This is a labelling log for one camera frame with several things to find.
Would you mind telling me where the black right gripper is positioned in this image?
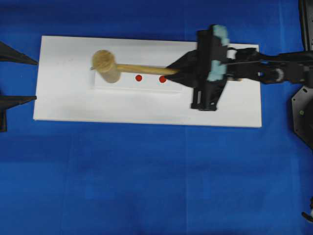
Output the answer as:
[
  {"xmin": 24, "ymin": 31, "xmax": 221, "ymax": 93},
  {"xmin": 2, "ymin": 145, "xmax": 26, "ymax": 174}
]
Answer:
[{"xmin": 165, "ymin": 24, "xmax": 229, "ymax": 111}]

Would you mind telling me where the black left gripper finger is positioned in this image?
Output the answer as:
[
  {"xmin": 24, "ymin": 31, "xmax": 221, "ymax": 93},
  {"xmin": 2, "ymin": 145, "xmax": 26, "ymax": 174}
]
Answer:
[
  {"xmin": 0, "ymin": 95, "xmax": 37, "ymax": 132},
  {"xmin": 0, "ymin": 42, "xmax": 38, "ymax": 65}
]

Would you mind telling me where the wooden mallet hammer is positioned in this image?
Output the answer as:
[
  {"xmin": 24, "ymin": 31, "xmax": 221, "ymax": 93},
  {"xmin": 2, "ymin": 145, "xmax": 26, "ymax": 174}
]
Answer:
[{"xmin": 91, "ymin": 50, "xmax": 179, "ymax": 83}]

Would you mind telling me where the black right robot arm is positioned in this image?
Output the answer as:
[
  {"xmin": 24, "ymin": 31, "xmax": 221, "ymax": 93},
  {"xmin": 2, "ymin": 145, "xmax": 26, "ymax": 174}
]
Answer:
[{"xmin": 165, "ymin": 24, "xmax": 313, "ymax": 111}]

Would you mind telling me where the red dot mark far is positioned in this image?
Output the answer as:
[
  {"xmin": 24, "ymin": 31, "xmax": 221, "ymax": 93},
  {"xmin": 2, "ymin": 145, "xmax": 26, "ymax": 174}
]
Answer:
[{"xmin": 159, "ymin": 75, "xmax": 167, "ymax": 83}]

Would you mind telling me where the red dot mark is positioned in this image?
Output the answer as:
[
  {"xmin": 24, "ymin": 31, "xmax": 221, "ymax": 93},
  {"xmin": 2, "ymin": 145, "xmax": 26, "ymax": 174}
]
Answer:
[
  {"xmin": 135, "ymin": 74, "xmax": 142, "ymax": 82},
  {"xmin": 159, "ymin": 75, "xmax": 167, "ymax": 83}
]

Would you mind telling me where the red dot mark middle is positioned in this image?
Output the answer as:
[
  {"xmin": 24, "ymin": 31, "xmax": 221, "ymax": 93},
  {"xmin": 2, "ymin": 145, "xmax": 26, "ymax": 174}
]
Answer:
[{"xmin": 135, "ymin": 74, "xmax": 142, "ymax": 82}]

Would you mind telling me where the white foam board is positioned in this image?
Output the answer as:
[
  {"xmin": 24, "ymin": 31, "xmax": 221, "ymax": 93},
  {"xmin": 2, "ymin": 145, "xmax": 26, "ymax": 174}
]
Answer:
[{"xmin": 33, "ymin": 36, "xmax": 262, "ymax": 128}]

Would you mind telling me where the blue table mat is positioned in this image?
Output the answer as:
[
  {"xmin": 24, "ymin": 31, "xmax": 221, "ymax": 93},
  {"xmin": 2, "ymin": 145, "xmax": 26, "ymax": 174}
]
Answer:
[{"xmin": 0, "ymin": 0, "xmax": 313, "ymax": 235}]

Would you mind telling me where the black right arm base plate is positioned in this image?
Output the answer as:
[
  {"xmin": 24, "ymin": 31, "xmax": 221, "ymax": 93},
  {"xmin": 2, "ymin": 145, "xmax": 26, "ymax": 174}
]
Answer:
[{"xmin": 291, "ymin": 86, "xmax": 313, "ymax": 149}]

